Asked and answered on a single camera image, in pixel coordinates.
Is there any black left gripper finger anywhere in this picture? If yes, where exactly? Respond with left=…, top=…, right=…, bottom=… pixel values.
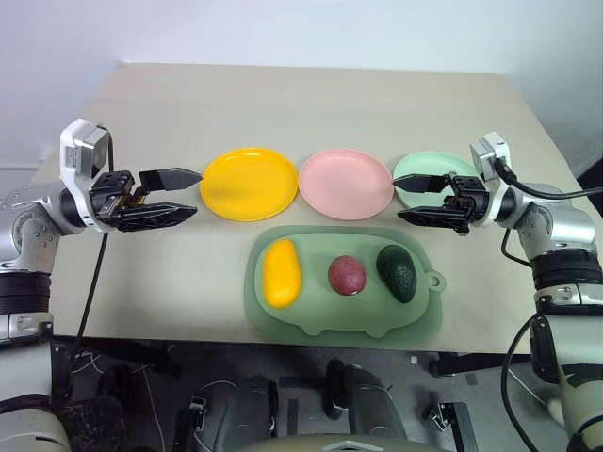
left=111, top=202, right=199, bottom=233
left=139, top=166, right=205, bottom=194

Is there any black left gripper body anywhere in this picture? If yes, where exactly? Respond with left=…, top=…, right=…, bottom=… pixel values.
left=89, top=169, right=146, bottom=234

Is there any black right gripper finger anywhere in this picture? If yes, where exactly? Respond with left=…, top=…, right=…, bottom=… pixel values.
left=396, top=206, right=461, bottom=233
left=391, top=173, right=449, bottom=195

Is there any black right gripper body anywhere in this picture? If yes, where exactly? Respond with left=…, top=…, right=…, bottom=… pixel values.
left=441, top=172, right=489, bottom=236

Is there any green plastic plate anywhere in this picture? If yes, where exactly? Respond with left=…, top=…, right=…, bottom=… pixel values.
left=391, top=151, right=482, bottom=211

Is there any pink plastic plate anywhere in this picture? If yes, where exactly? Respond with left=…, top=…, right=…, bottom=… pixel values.
left=298, top=148, right=396, bottom=221

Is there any yellow plastic plate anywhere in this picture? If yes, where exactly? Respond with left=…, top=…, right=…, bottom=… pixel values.
left=200, top=147, right=300, bottom=222

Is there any dark red round fruit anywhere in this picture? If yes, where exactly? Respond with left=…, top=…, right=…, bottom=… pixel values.
left=327, top=255, right=368, bottom=298

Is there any dark green avocado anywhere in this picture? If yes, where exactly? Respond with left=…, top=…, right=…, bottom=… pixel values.
left=375, top=244, right=419, bottom=305

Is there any green pig-shaped silicone mat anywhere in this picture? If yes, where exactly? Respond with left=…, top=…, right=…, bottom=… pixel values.
left=243, top=224, right=447, bottom=339

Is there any yellow mango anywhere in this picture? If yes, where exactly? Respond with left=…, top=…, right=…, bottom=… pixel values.
left=261, top=238, right=302, bottom=310

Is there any dark grey rounded shape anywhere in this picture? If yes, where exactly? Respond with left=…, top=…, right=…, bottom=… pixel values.
left=219, top=376, right=281, bottom=452
left=324, top=359, right=409, bottom=446

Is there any black stand foot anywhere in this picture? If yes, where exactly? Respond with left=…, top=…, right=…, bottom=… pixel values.
left=422, top=401, right=478, bottom=452

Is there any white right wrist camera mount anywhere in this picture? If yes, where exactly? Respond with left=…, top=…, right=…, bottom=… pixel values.
left=468, top=131, right=513, bottom=228

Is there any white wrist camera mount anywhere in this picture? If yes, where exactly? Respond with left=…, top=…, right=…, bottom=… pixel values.
left=468, top=131, right=513, bottom=228
left=58, top=118, right=115, bottom=233

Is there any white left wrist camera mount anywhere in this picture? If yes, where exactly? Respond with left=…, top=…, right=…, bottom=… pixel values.
left=58, top=118, right=115, bottom=233

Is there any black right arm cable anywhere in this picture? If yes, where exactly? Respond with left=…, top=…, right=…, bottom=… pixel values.
left=491, top=156, right=603, bottom=452

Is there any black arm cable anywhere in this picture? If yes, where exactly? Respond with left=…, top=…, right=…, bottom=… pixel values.
left=491, top=156, right=603, bottom=452
left=70, top=122, right=117, bottom=354

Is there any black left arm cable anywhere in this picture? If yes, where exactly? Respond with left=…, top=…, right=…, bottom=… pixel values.
left=70, top=122, right=117, bottom=354

